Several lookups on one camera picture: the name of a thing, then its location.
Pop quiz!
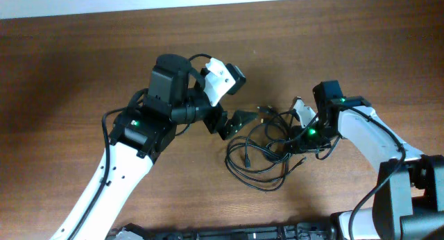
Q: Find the black cable bundle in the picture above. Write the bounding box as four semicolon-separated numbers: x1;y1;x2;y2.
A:
224;105;308;192

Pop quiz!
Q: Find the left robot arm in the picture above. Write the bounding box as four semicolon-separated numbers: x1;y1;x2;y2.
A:
52;53;258;239

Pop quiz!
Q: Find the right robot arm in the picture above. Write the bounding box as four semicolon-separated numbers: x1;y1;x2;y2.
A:
287;80;443;239

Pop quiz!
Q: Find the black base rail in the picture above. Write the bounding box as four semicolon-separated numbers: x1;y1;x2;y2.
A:
105;221;342;240

